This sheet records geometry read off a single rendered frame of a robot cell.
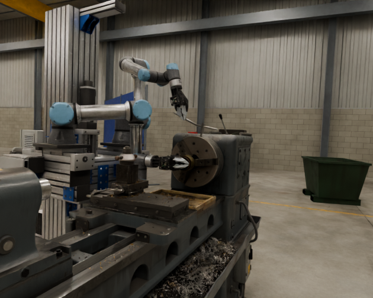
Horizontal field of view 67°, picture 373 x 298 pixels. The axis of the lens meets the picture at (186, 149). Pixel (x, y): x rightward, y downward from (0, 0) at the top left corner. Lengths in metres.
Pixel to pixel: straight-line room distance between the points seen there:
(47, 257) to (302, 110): 11.13
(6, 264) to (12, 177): 0.19
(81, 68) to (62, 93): 0.21
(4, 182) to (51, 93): 1.40
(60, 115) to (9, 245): 0.93
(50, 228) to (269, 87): 10.50
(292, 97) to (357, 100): 2.18
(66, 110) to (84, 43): 0.69
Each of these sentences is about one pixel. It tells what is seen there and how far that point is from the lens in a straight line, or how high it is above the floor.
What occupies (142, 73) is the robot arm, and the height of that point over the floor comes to 1.61.
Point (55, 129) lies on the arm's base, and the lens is 1.72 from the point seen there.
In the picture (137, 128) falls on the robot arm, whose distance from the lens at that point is 1.76.
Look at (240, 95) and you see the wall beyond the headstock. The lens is 11.95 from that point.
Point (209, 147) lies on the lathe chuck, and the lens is 1.66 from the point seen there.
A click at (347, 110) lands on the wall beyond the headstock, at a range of 11.67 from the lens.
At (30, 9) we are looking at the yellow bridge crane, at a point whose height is 6.03.
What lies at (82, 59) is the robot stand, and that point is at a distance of 2.06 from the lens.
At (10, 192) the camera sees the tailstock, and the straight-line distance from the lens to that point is 0.74.
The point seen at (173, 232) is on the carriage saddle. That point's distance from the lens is 1.04.
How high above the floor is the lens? 1.25
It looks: 3 degrees down
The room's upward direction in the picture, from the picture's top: 2 degrees clockwise
